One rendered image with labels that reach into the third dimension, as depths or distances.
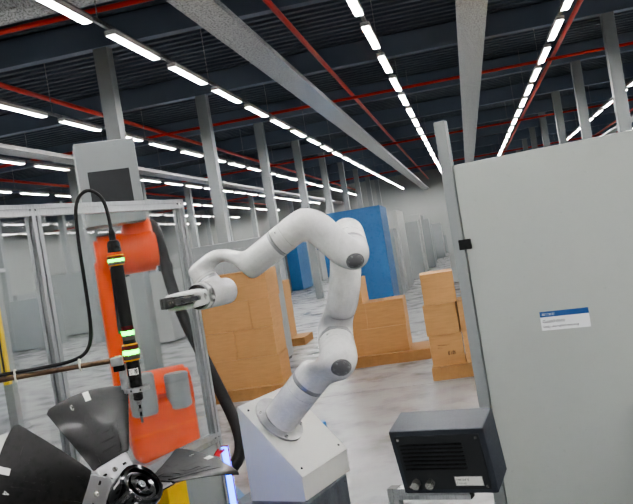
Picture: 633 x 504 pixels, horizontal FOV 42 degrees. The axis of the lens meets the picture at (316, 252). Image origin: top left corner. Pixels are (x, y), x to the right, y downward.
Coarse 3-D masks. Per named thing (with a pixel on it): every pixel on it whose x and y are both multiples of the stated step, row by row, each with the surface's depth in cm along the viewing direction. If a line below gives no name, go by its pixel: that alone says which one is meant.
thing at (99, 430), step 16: (64, 400) 225; (80, 400) 226; (96, 400) 227; (112, 400) 227; (48, 416) 222; (64, 416) 222; (80, 416) 223; (96, 416) 223; (112, 416) 223; (128, 416) 224; (64, 432) 220; (80, 432) 220; (96, 432) 220; (112, 432) 220; (128, 432) 220; (80, 448) 218; (96, 448) 217; (112, 448) 217; (128, 448) 217; (96, 464) 215
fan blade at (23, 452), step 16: (16, 432) 196; (16, 448) 194; (32, 448) 196; (48, 448) 198; (0, 464) 190; (16, 464) 193; (32, 464) 195; (48, 464) 197; (64, 464) 199; (80, 464) 202; (0, 480) 189; (16, 480) 191; (32, 480) 194; (48, 480) 196; (64, 480) 198; (80, 480) 201; (16, 496) 191; (32, 496) 193; (48, 496) 196; (64, 496) 198; (80, 496) 201
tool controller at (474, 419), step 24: (480, 408) 215; (408, 432) 214; (432, 432) 211; (456, 432) 208; (480, 432) 205; (408, 456) 216; (432, 456) 213; (456, 456) 210; (480, 456) 207; (408, 480) 219; (432, 480) 215; (456, 480) 213; (480, 480) 210
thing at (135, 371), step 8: (112, 232) 216; (112, 240) 216; (112, 248) 215; (120, 248) 217; (136, 360) 216; (128, 368) 216; (136, 368) 216; (128, 376) 216; (136, 376) 216; (136, 384) 216; (136, 400) 216
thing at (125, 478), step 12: (132, 468) 208; (144, 468) 211; (120, 480) 203; (132, 480) 205; (144, 480) 209; (156, 480) 210; (120, 492) 202; (132, 492) 202; (144, 492) 204; (156, 492) 208
